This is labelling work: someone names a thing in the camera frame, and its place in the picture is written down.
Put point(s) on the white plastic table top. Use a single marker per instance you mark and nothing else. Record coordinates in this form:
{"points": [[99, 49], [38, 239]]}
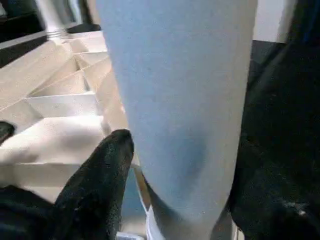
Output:
{"points": [[60, 100]]}

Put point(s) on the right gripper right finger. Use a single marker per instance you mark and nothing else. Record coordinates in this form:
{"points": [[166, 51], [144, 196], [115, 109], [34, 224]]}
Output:
{"points": [[285, 210]]}

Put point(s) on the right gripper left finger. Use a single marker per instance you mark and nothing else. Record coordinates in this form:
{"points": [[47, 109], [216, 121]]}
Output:
{"points": [[95, 190]]}

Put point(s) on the white plastic table leg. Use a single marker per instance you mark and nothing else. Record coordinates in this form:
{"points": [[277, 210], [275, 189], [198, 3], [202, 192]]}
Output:
{"points": [[180, 100], [56, 17]]}

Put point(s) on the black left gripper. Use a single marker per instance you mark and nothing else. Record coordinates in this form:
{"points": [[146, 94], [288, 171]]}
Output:
{"points": [[22, 215]]}

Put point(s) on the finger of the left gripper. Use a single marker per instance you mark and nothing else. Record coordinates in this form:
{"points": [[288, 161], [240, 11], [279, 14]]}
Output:
{"points": [[5, 132]]}

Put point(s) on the black work mat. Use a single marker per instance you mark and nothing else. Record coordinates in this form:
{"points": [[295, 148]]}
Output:
{"points": [[280, 100]]}

